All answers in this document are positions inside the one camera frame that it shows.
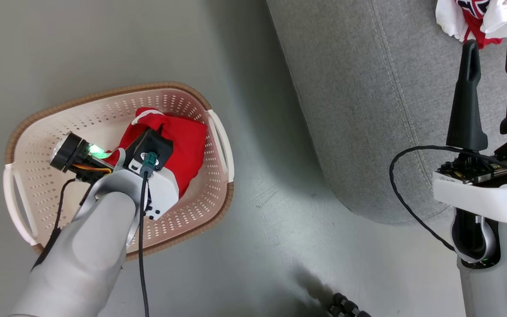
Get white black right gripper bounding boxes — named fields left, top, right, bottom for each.
left=431, top=33, right=507, bottom=225

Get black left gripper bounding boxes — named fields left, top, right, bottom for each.
left=49, top=132, right=126, bottom=184

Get white garment with red trim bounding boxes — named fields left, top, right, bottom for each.
left=435, top=0, right=507, bottom=49

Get red garment with white stripe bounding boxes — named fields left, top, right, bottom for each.
left=103, top=107, right=209, bottom=199

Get beige perforated plastic laundry basket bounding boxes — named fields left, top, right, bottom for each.
left=3, top=81, right=235, bottom=261

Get grey fabric sofa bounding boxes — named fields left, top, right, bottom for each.
left=265, top=0, right=507, bottom=225

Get black roller base wheel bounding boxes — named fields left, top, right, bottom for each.
left=327, top=292, right=372, bottom=317

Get flat black left arm cable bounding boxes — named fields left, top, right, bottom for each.
left=31, top=178, right=77, bottom=272

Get thin black camera cable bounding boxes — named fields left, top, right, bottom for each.
left=138, top=152, right=157, bottom=317

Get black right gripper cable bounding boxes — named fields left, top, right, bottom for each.
left=389, top=145, right=507, bottom=253

